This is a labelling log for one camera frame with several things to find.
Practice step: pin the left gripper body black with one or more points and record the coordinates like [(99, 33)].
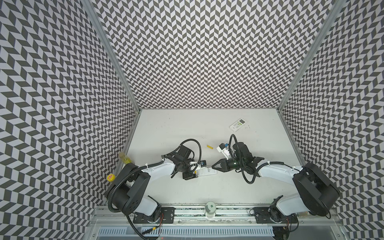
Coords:
[(186, 165)]

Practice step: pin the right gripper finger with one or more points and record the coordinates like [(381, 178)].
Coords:
[(218, 167), (221, 162)]

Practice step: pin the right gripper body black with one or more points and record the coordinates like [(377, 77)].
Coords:
[(227, 164)]

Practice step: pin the white remote control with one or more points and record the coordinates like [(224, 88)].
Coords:
[(205, 172), (237, 125)]

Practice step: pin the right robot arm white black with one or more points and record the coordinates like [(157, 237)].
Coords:
[(316, 193)]

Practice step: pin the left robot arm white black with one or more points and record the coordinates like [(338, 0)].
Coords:
[(126, 193)]

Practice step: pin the yellow-green bottle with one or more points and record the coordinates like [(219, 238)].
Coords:
[(124, 158)]

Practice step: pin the red jar yellow lid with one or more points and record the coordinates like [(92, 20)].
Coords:
[(111, 178)]

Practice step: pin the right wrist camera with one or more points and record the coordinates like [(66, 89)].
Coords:
[(223, 148)]

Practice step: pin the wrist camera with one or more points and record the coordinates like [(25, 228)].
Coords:
[(195, 166), (223, 148)]

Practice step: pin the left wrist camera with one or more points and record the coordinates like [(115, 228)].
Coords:
[(195, 166)]

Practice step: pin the white green cylinder on rail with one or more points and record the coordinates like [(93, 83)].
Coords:
[(210, 210)]

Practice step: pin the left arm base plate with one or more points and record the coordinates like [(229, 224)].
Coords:
[(165, 215)]

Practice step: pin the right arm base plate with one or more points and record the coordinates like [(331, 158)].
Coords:
[(266, 215)]

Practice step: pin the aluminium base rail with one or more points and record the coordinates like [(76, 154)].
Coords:
[(194, 215)]

